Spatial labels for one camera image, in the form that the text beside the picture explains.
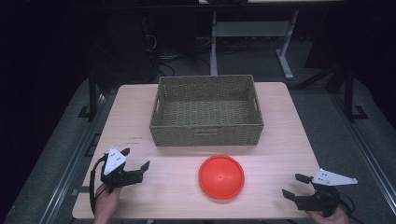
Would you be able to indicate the person's right hand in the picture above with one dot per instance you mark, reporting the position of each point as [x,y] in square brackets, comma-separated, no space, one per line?
[330,217]

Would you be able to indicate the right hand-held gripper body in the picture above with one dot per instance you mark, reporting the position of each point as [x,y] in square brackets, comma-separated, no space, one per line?
[317,200]

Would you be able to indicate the metal floor rail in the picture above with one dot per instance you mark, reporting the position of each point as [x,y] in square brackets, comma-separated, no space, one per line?
[74,155]
[367,149]

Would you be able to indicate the orange plastic bowl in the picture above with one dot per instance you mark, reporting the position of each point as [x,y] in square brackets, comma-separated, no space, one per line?
[221,177]

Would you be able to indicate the white metal desk frame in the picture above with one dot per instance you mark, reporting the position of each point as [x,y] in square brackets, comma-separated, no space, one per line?
[249,29]

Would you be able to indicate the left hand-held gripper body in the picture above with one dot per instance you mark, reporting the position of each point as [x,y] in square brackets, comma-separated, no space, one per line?
[114,161]

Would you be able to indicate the green woven basket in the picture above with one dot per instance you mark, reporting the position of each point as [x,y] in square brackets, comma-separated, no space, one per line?
[206,113]

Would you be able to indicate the person's left hand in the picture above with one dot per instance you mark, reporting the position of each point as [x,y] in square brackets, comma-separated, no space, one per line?
[106,203]

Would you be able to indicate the black metal stand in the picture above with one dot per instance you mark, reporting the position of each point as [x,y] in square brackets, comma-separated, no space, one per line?
[349,93]
[92,93]

